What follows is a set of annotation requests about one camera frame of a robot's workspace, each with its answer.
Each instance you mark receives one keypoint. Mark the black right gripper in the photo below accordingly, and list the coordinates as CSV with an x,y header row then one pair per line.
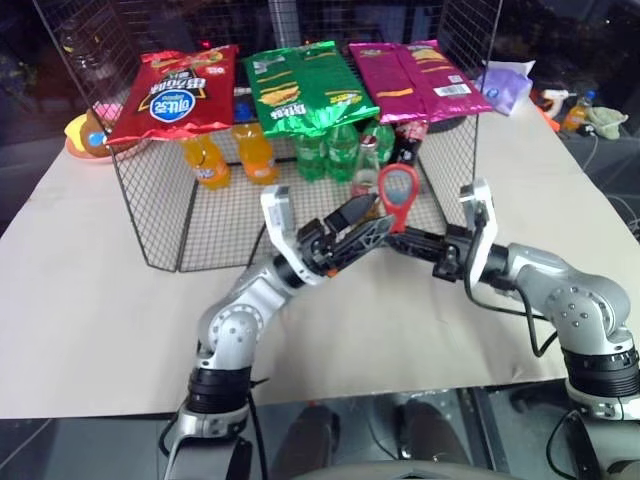
x,y
452,255

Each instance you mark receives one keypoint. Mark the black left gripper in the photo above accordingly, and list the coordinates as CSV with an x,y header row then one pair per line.
x,y
327,250

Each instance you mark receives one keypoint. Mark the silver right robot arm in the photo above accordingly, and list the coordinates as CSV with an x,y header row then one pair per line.
x,y
575,300

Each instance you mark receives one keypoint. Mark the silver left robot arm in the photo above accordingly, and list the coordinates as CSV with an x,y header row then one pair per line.
x,y
235,330

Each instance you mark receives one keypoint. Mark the glass cola bottle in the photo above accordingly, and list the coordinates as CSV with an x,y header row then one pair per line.
x,y
366,170

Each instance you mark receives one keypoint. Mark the green soda bottle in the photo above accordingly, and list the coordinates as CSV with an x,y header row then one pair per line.
x,y
311,157
385,142
342,155

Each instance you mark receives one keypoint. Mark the dark cola plastic bottle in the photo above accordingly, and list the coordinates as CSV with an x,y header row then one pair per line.
x,y
411,142

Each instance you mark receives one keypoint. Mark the orange soda bottle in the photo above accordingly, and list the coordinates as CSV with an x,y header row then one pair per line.
x,y
207,162
256,152

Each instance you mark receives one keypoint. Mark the small orange drink bottle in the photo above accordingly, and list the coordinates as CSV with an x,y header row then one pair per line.
x,y
579,112

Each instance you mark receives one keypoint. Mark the green chip bag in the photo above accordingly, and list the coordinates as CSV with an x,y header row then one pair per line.
x,y
300,90

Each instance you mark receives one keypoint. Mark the magenta chip bag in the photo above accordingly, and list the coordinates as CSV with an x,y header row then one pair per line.
x,y
420,80

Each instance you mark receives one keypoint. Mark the purple plastic bag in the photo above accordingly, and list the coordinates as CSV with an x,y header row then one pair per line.
x,y
507,85

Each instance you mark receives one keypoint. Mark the white and orange toy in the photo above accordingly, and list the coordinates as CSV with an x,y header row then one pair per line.
x,y
552,102

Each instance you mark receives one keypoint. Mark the green plush toy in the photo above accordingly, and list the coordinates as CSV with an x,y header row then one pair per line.
x,y
607,120

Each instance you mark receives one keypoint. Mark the red chip bag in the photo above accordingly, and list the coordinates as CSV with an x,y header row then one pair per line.
x,y
175,95

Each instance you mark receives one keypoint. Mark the pink plate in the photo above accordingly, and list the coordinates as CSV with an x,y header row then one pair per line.
x,y
112,154

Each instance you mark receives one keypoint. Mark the beige paper table cover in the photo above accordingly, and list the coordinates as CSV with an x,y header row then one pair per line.
x,y
100,300

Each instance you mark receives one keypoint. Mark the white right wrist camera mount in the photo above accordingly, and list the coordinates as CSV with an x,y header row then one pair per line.
x,y
484,210

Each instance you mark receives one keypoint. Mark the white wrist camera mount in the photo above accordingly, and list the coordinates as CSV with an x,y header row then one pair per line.
x,y
484,210
280,220

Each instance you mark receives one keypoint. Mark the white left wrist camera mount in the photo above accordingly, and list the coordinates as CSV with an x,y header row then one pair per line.
x,y
280,220

